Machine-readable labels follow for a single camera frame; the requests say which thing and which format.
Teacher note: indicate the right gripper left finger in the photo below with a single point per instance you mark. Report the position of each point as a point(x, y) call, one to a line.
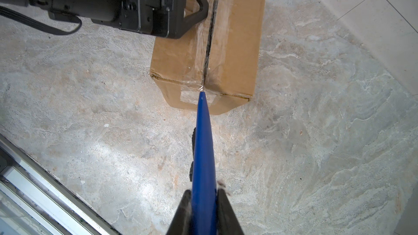
point(180, 224)

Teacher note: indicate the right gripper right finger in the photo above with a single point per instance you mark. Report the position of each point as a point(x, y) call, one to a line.
point(227, 222)

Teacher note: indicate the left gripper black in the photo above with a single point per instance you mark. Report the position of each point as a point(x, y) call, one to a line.
point(162, 18)

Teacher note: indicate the blue utility knife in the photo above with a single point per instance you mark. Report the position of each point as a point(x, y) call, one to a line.
point(204, 187)

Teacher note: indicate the brown cardboard express box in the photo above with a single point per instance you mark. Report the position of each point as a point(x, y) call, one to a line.
point(218, 56)

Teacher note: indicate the aluminium mounting rail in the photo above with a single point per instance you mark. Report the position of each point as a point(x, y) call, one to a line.
point(33, 202)

